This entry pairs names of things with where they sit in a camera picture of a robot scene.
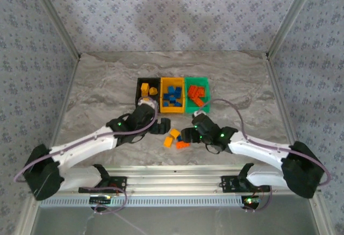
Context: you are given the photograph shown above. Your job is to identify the aluminium side rail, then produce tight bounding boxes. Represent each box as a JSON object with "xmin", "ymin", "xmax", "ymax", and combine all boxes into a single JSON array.
[
  {"xmin": 267, "ymin": 54, "xmax": 334, "ymax": 235},
  {"xmin": 10, "ymin": 54, "xmax": 81, "ymax": 235}
]

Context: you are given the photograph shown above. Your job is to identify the black plastic bin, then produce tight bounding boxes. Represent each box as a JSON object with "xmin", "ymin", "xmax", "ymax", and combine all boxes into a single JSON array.
[{"xmin": 134, "ymin": 77, "xmax": 162, "ymax": 113}]

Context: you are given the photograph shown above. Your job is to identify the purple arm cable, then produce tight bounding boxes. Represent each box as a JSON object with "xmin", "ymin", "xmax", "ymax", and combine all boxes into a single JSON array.
[
  {"xmin": 13, "ymin": 99, "xmax": 159, "ymax": 183},
  {"xmin": 196, "ymin": 98, "xmax": 332, "ymax": 187}
]

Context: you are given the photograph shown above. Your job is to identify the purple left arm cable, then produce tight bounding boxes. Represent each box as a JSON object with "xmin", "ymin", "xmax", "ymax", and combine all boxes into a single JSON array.
[{"xmin": 13, "ymin": 99, "xmax": 159, "ymax": 183}]

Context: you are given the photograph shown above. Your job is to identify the aluminium corner post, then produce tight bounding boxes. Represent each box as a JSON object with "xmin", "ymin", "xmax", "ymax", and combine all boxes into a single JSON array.
[
  {"xmin": 26, "ymin": 0, "xmax": 82, "ymax": 60},
  {"xmin": 267, "ymin": 0, "xmax": 322, "ymax": 58}
]

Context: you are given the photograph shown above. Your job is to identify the aluminium front frame beam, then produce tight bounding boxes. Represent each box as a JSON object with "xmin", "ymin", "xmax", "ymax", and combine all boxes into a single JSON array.
[{"xmin": 75, "ymin": 165, "xmax": 322, "ymax": 196}]

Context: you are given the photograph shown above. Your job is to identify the yellow plastic bin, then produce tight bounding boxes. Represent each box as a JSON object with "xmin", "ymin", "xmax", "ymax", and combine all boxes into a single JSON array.
[{"xmin": 160, "ymin": 77, "xmax": 187, "ymax": 114}]

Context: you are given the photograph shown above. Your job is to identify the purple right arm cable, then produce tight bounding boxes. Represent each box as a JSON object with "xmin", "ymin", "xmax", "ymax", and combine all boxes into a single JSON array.
[{"xmin": 196, "ymin": 98, "xmax": 332, "ymax": 187}]

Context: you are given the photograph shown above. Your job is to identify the green plastic bin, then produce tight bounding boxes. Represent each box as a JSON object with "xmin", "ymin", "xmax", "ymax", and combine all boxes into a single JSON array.
[{"xmin": 184, "ymin": 76, "xmax": 212, "ymax": 113}]

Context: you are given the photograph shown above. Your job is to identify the grey slotted cable duct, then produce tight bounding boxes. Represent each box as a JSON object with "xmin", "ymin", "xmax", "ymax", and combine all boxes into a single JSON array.
[{"xmin": 40, "ymin": 195, "xmax": 244, "ymax": 208}]

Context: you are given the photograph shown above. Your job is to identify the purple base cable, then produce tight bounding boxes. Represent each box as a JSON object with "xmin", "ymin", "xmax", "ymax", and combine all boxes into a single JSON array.
[
  {"xmin": 243, "ymin": 180, "xmax": 274, "ymax": 213},
  {"xmin": 79, "ymin": 186, "xmax": 150, "ymax": 235}
]

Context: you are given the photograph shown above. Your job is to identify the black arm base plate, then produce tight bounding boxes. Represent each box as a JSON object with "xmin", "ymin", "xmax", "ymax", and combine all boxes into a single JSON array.
[
  {"xmin": 109, "ymin": 175, "xmax": 128, "ymax": 192},
  {"xmin": 220, "ymin": 175, "xmax": 244, "ymax": 193}
]

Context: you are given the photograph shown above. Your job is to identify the black controller board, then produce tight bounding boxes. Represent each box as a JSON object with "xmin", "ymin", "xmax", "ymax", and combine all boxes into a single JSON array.
[
  {"xmin": 89, "ymin": 195, "xmax": 112, "ymax": 205},
  {"xmin": 241, "ymin": 196, "xmax": 262, "ymax": 206}
]

